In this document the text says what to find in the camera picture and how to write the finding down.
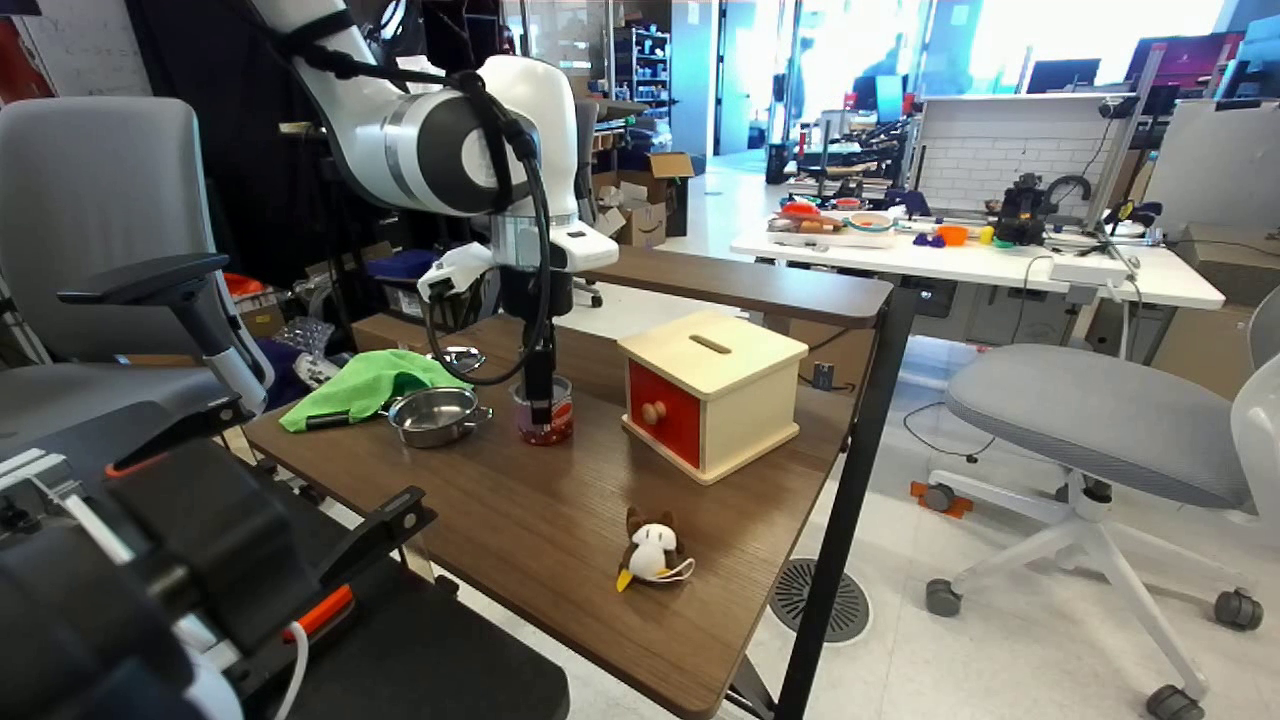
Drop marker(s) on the wooden box with red drawer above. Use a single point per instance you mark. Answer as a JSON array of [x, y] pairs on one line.
[[709, 393]]

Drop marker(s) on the green cloth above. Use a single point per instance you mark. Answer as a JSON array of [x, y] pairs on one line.
[[380, 383]]

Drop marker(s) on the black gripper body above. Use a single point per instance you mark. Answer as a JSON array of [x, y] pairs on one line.
[[536, 299]]

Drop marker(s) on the black table leg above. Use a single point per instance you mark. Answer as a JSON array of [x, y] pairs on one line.
[[893, 321]]

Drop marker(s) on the grey office chair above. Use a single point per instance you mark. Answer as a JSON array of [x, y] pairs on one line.
[[109, 259], [1113, 423]]

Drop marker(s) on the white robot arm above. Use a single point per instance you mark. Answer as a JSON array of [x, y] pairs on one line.
[[494, 142]]

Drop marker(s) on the brown and white doll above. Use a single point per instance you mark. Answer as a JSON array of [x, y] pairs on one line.
[[652, 553]]

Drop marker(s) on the grey office chair left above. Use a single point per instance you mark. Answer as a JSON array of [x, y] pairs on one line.
[[109, 259]]

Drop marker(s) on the silver metal bowl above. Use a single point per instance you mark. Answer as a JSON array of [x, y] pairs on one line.
[[437, 418]]

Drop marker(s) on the grey office chair right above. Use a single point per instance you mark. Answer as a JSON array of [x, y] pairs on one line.
[[1113, 423]]

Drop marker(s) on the white background desk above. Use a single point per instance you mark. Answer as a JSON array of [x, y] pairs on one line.
[[960, 154]]

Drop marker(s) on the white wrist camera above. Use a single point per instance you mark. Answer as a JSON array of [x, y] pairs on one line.
[[451, 287]]

